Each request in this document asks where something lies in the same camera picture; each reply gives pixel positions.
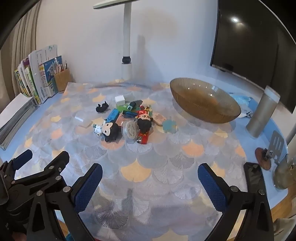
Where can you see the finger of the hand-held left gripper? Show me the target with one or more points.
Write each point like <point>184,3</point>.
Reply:
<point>22,158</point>
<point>56,163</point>

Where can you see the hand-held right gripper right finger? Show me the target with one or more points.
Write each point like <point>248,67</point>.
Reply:
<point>212,190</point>

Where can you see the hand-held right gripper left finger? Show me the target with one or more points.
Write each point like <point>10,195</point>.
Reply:
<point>89,187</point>

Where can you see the small white figurine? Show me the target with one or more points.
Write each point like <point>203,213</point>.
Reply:
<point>98,130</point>

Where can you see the black mouse figurine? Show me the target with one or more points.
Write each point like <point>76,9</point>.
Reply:
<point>109,132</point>

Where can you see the clear round container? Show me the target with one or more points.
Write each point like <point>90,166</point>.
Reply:
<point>130,129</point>

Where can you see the pink small box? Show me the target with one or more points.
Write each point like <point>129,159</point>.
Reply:
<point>120,121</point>

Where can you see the blue small box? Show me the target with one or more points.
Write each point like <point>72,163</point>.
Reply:
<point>113,115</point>

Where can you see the green fuzzy pompom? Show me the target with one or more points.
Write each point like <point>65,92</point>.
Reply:
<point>170,126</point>

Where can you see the amber ribbed glass bowl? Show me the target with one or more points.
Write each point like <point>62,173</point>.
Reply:
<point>203,102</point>

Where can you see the white cube charger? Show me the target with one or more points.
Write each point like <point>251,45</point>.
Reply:
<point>119,100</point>

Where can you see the black flash drive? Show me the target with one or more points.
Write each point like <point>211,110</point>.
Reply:
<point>138,102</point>

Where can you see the stack of white papers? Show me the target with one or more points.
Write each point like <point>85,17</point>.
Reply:
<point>13,111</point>

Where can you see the fan-patterned table mat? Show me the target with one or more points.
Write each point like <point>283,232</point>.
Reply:
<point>161,162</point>

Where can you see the round wooden coaster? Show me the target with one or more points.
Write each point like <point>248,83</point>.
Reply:
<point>260,155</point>

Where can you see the black cat figurine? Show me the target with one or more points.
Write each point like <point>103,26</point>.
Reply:
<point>101,107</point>

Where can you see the brown translucent object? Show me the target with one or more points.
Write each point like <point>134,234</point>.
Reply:
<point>284,173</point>

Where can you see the metal phone stand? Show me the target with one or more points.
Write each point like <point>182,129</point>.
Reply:
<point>276,141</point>

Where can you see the wooden pencil holder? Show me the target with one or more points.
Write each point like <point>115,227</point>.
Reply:
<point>63,81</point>

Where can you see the row of books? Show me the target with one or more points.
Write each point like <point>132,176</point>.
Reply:
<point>39,76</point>

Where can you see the red-dressed black-haired figurine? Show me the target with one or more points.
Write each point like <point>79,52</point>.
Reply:
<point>144,124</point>

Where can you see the green plastic toy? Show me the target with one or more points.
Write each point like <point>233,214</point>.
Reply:
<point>122,108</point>

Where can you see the pink oval tag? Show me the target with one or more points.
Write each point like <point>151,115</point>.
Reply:
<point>159,118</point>

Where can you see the silver cylinder bottle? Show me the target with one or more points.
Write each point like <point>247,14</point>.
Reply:
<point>263,111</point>

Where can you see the light blue plastic bag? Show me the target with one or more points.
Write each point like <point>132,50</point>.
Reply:
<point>241,99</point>

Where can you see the bunch of pencils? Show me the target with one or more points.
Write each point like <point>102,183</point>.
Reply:
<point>60,68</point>

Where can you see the beige curtain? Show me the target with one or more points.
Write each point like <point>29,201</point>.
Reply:
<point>20,46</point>

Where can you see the black monitor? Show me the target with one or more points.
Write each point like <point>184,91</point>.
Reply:
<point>242,34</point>

